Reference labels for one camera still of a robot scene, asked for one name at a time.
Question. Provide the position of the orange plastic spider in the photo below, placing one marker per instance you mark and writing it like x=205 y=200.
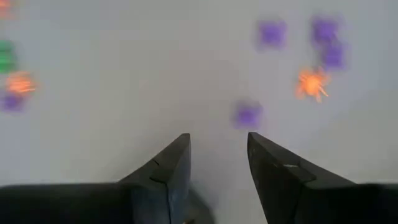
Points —
x=311 y=84
x=20 y=83

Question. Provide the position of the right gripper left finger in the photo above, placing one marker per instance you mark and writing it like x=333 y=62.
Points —
x=161 y=186

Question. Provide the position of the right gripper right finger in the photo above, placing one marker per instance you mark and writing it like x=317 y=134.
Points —
x=295 y=199

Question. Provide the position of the gray table mat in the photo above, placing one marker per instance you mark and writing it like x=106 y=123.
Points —
x=124 y=77

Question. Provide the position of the purple plastic spider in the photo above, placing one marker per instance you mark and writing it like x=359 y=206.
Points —
x=247 y=115
x=333 y=56
x=12 y=102
x=271 y=33
x=325 y=31

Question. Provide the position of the green plastic toy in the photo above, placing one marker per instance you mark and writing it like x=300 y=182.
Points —
x=6 y=57

